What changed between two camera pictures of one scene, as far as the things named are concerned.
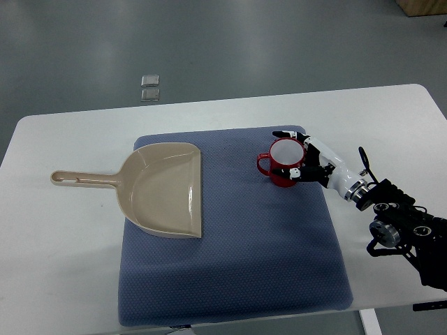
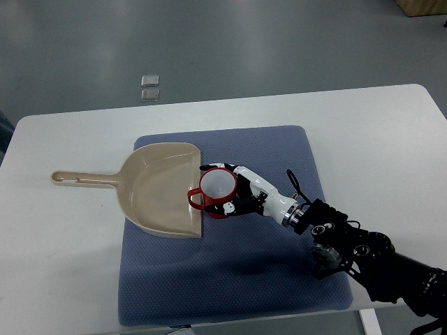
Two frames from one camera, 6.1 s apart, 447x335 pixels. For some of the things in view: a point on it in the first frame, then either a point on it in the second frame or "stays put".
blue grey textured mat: (264, 250) stays put
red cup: (285, 153) -> (218, 186)
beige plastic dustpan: (158, 186) stays put
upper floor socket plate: (150, 80) stays put
